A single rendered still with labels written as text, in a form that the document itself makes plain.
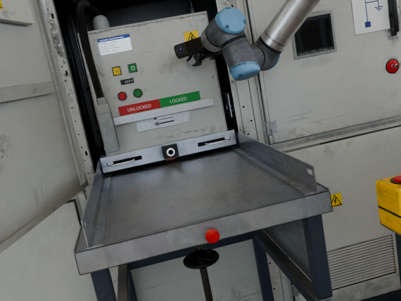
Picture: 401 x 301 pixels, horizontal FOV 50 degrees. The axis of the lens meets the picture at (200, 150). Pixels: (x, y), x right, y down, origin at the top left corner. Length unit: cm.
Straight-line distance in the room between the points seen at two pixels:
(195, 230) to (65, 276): 86
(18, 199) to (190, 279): 81
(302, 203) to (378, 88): 93
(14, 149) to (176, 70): 68
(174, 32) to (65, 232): 86
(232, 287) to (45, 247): 77
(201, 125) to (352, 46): 68
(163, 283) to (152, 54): 91
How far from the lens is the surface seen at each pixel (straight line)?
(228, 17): 136
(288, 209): 106
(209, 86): 169
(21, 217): 133
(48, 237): 172
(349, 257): 201
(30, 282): 180
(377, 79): 189
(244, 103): 169
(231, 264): 183
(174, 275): 180
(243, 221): 103
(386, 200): 94
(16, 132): 136
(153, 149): 167
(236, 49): 134
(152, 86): 166
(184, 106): 164
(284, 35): 143
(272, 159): 134
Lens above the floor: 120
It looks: 11 degrees down
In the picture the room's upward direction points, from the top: 11 degrees counter-clockwise
